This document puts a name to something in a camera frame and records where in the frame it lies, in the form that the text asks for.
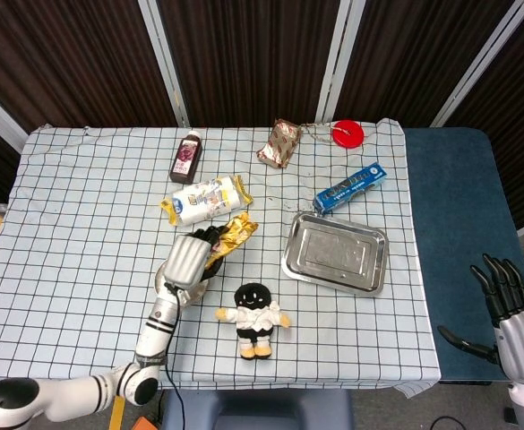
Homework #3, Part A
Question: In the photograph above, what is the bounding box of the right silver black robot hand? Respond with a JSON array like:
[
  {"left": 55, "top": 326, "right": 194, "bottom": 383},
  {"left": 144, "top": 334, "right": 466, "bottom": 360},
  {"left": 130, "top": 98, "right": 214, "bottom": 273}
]
[{"left": 437, "top": 254, "right": 524, "bottom": 384}]

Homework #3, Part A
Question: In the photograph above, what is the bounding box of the rectangular steel tray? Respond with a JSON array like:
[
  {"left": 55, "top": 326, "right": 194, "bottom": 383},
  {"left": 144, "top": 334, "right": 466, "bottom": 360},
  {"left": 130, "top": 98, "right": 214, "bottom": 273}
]
[{"left": 280, "top": 211, "right": 391, "bottom": 297}]

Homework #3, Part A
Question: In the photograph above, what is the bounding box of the round steel plate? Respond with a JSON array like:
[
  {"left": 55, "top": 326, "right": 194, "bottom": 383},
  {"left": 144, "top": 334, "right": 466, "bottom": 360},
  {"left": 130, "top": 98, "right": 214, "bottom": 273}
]
[{"left": 154, "top": 262, "right": 209, "bottom": 305}]

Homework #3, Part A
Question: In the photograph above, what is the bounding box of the black plush toy white shirt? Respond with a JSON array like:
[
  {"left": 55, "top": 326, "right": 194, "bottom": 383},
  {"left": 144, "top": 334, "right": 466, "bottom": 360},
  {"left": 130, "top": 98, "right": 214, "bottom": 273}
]
[{"left": 215, "top": 281, "right": 292, "bottom": 359}]

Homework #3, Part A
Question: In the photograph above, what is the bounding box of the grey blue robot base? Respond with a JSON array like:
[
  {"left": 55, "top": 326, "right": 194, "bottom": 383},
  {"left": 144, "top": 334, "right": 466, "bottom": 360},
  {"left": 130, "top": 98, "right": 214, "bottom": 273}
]
[{"left": 160, "top": 388, "right": 355, "bottom": 430}]

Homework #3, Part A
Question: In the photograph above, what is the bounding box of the white yellow snack pack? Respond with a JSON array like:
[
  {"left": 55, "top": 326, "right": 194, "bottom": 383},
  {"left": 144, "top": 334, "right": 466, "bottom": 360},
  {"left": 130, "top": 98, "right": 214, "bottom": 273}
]
[{"left": 160, "top": 174, "right": 254, "bottom": 228}]

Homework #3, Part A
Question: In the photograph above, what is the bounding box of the white checkered tablecloth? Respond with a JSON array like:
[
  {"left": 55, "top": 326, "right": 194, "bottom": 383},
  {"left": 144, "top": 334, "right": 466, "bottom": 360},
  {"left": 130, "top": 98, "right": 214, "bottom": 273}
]
[{"left": 0, "top": 118, "right": 442, "bottom": 400}]

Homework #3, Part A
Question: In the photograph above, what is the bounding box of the dark juice bottle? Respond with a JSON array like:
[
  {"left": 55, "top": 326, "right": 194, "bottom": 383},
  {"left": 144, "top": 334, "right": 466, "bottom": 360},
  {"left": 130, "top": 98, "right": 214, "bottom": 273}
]
[{"left": 168, "top": 129, "right": 203, "bottom": 185}]

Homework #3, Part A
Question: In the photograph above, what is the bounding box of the gold biscuit package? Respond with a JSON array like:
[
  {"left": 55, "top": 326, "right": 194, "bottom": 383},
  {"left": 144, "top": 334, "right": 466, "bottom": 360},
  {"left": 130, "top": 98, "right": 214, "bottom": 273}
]
[{"left": 205, "top": 211, "right": 260, "bottom": 270}]

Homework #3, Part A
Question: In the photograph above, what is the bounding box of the blue cookie box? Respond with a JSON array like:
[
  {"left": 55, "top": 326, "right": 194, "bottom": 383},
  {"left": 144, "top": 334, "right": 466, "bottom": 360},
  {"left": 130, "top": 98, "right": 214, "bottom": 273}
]
[{"left": 312, "top": 161, "right": 388, "bottom": 215}]

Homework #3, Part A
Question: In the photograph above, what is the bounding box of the brown crumpled snack bag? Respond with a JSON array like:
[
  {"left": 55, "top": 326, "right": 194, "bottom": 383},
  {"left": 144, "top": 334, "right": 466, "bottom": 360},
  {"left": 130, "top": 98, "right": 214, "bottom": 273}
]
[{"left": 256, "top": 118, "right": 301, "bottom": 169}]

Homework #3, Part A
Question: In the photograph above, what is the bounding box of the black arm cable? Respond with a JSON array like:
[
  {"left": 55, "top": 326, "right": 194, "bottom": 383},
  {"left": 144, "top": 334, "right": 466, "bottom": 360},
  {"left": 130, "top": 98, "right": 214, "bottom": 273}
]
[{"left": 162, "top": 279, "right": 186, "bottom": 430}]

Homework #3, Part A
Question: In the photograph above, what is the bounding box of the beige string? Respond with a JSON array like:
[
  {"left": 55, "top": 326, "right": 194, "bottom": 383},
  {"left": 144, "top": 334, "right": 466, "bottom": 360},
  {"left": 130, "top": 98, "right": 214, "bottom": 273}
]
[{"left": 299, "top": 121, "right": 352, "bottom": 143}]

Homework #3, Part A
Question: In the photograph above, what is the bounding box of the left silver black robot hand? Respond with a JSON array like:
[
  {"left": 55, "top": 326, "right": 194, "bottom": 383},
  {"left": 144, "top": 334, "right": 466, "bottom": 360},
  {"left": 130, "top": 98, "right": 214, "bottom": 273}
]
[{"left": 166, "top": 225, "right": 231, "bottom": 288}]

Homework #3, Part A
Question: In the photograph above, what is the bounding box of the brown slatted screen panel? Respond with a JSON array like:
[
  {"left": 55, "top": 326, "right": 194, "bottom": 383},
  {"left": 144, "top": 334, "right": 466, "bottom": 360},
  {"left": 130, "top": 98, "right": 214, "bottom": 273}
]
[
  {"left": 335, "top": 0, "right": 518, "bottom": 126},
  {"left": 156, "top": 0, "right": 348, "bottom": 128},
  {"left": 444, "top": 0, "right": 524, "bottom": 229},
  {"left": 0, "top": 0, "right": 186, "bottom": 133}
]

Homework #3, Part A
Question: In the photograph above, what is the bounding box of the red round disc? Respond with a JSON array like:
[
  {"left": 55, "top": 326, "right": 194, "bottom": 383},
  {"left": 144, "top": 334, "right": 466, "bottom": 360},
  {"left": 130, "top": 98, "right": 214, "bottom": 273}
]
[{"left": 331, "top": 119, "right": 366, "bottom": 150}]

